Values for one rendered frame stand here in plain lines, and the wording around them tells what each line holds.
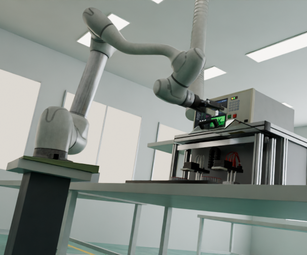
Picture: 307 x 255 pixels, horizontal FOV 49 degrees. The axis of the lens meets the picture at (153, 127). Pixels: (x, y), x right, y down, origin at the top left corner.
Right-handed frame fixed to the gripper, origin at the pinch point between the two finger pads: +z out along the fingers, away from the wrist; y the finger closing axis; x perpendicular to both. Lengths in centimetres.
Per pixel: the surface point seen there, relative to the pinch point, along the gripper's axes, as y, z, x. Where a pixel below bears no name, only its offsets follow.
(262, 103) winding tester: 14.2, 18.3, 7.3
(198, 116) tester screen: -25.4, 9.5, 3.8
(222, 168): 6.7, 0.3, -30.8
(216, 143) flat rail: -4.8, 6.0, -15.8
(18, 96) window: -468, -5, 105
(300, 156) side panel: 24.1, 39.4, -17.4
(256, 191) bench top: 51, -29, -46
